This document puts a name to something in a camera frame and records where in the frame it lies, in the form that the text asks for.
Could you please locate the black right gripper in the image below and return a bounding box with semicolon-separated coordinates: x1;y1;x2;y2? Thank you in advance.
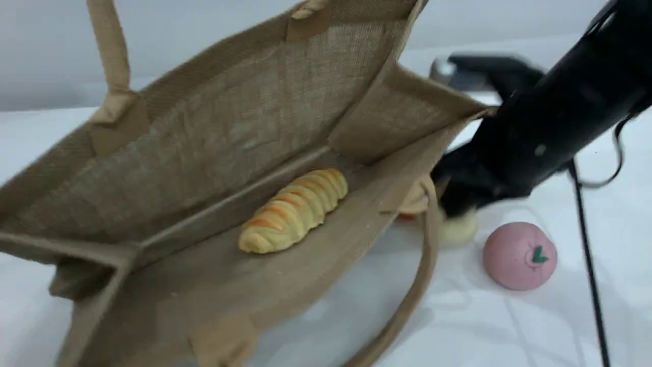
433;71;591;219

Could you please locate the cream egg yolk pastry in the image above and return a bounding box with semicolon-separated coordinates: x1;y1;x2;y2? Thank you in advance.
438;208;479;245

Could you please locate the long striped bread roll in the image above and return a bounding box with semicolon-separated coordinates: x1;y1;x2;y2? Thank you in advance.
238;168;349;254

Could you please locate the brown jute tote bag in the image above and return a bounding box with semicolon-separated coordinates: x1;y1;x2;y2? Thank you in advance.
0;0;497;367

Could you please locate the pink peach bun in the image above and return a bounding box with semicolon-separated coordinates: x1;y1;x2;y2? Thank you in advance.
482;222;558;292

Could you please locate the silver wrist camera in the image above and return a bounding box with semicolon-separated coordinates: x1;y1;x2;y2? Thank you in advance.
429;53;546;100

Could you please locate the thick black cable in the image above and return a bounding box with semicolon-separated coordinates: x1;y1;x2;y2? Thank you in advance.
567;159;612;367

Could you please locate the thin black cable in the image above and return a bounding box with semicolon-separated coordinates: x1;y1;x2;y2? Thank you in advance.
578;94;652;189

